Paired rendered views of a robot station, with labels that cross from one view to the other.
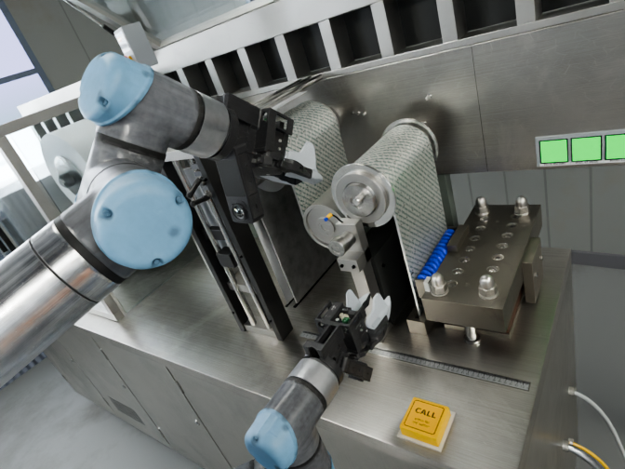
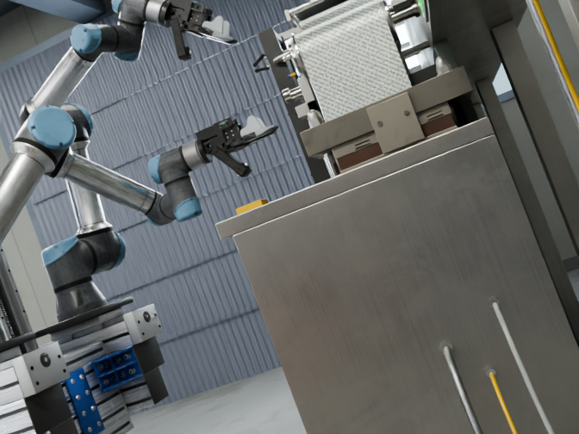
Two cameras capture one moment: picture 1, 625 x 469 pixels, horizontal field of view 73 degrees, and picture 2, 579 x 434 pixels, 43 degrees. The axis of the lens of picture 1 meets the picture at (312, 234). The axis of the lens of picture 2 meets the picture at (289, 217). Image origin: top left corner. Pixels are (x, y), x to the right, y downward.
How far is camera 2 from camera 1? 1.94 m
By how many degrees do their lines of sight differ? 63
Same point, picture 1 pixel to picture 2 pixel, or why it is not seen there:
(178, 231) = (84, 40)
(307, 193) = not seen: hidden behind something
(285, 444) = (152, 163)
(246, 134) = (180, 14)
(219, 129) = (153, 11)
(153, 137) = (127, 16)
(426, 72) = not seen: outside the picture
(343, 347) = (219, 141)
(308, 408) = (171, 154)
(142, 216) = (77, 34)
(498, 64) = not seen: outside the picture
